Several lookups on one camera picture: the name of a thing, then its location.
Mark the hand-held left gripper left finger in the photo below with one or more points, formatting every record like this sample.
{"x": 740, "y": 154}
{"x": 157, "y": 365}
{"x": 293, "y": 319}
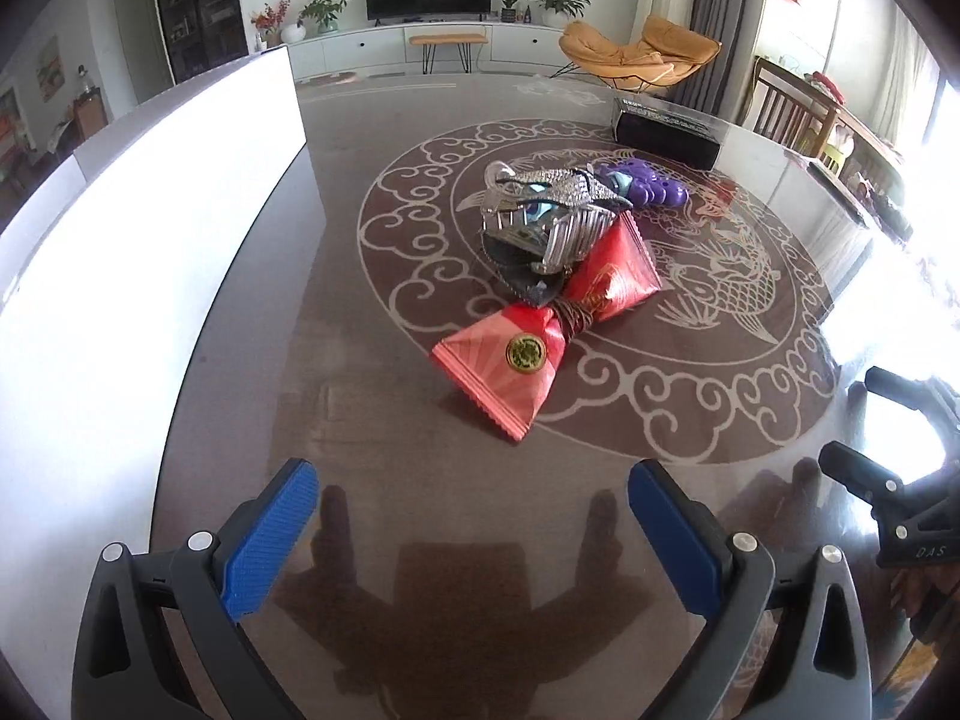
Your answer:
{"x": 274, "y": 532}

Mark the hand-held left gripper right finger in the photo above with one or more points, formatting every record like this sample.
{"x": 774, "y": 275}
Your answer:
{"x": 671, "y": 532}

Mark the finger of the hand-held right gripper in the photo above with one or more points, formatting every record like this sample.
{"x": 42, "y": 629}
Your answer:
{"x": 855, "y": 472}
{"x": 919, "y": 394}

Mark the brown patterned desktop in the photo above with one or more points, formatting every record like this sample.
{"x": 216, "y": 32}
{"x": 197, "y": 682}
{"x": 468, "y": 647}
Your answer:
{"x": 375, "y": 465}

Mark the red envelope bundle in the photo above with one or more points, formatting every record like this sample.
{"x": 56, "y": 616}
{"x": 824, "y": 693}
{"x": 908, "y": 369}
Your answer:
{"x": 510, "y": 375}

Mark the cluttered wooden sideboard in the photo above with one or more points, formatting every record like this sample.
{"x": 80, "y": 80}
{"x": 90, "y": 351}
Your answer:
{"x": 870, "y": 150}

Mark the wooden chair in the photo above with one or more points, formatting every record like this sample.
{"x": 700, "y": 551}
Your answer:
{"x": 780, "y": 109}

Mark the white partition board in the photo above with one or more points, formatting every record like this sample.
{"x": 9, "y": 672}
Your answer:
{"x": 150, "y": 240}
{"x": 37, "y": 217}

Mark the purple plastic toy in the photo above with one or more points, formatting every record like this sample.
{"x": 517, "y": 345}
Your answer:
{"x": 652, "y": 184}

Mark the black rectangular box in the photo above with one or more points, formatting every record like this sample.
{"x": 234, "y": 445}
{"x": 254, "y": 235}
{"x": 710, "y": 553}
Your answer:
{"x": 667, "y": 142}

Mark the grey curtain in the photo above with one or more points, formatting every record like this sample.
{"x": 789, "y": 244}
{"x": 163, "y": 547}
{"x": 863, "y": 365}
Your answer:
{"x": 720, "y": 15}

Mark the orange lounge chair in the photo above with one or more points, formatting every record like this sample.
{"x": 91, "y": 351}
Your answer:
{"x": 637, "y": 52}

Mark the white television cabinet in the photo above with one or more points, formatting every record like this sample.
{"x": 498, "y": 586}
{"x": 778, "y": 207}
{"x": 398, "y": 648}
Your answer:
{"x": 352, "y": 49}

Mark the white door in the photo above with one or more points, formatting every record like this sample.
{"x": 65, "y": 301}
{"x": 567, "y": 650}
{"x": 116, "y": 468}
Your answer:
{"x": 133, "y": 45}

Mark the red flower arrangement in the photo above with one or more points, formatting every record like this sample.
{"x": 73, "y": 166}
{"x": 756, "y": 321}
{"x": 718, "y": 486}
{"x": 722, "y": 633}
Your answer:
{"x": 270, "y": 19}

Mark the orange topped bench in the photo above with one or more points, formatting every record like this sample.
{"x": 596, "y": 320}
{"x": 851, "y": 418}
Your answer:
{"x": 448, "y": 39}

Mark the green potted plant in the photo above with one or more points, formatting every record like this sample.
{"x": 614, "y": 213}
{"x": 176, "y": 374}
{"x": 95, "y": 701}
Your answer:
{"x": 324, "y": 9}

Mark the dark display cabinet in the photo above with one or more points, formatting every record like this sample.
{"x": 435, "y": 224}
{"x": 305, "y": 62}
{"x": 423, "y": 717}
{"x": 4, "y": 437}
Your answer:
{"x": 199, "y": 7}

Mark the large leafy potted plant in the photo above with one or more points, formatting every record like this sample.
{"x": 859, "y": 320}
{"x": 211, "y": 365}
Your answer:
{"x": 556, "y": 0}

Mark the small potted plant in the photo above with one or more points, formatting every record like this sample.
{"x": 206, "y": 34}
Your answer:
{"x": 508, "y": 4}

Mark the framed wall painting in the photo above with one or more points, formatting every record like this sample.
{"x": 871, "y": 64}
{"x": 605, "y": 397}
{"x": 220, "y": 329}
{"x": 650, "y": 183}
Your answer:
{"x": 49, "y": 67}

